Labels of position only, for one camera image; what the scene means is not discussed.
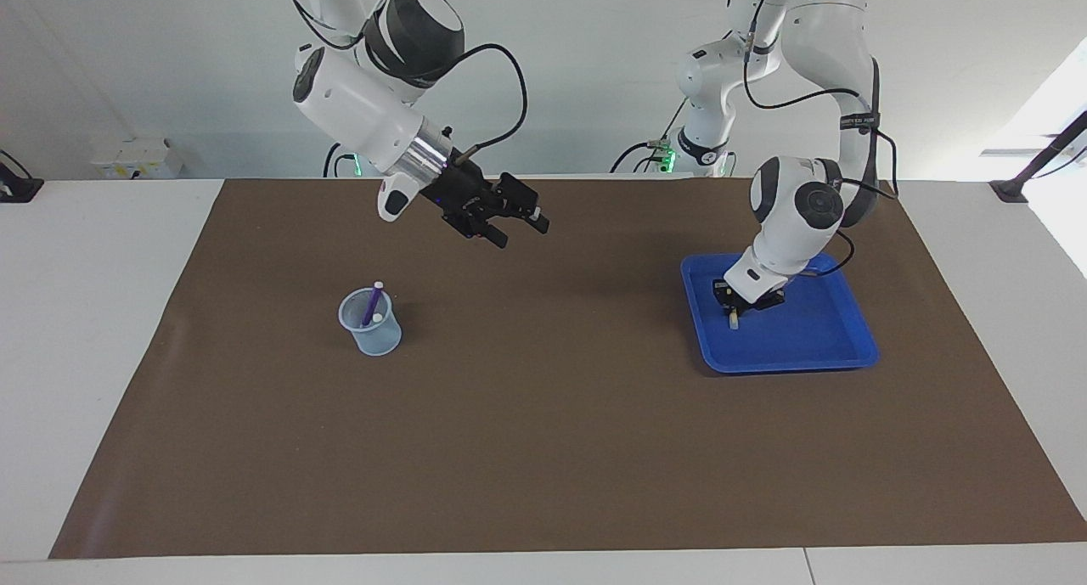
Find brown table mat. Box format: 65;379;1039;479
48;177;1087;560

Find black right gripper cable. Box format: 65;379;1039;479
442;43;529;166

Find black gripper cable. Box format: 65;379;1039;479
442;43;529;166
729;0;901;278

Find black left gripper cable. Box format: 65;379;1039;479
729;0;901;278

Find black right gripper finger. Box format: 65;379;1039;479
497;173;550;233
463;211;509;249

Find white wall outlet box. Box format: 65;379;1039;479
92;138;183;180

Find black arm base cable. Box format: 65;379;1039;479
323;139;358;179
611;101;689;176

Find blue plastic tray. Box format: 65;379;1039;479
680;251;880;374

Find black table clamp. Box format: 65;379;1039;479
0;149;45;204

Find translucent plastic cup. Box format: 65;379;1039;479
338;287;403;357

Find black angled stand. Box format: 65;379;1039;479
989;110;1087;204

